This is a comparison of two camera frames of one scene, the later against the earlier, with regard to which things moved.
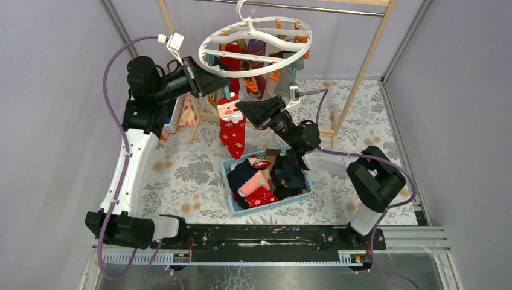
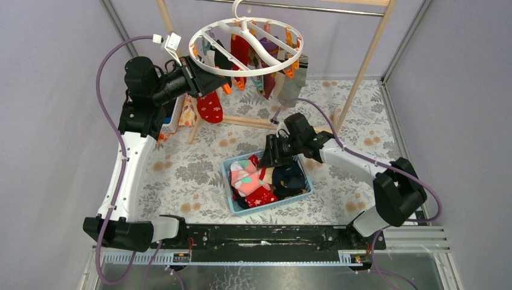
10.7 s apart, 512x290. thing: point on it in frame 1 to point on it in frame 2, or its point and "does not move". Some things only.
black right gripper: (264, 113) to (273, 158)
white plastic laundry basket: (174, 125) does not move
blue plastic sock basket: (235, 206) does not move
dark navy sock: (287, 177) does not move
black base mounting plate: (271, 243) does not move
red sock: (232, 62) to (240, 49)
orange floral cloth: (188, 115) does not move
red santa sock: (232, 125) to (209, 107)
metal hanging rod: (298, 7) does not move
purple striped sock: (257, 46) to (270, 46)
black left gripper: (190, 76) does not move
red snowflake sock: (261, 196) does not move
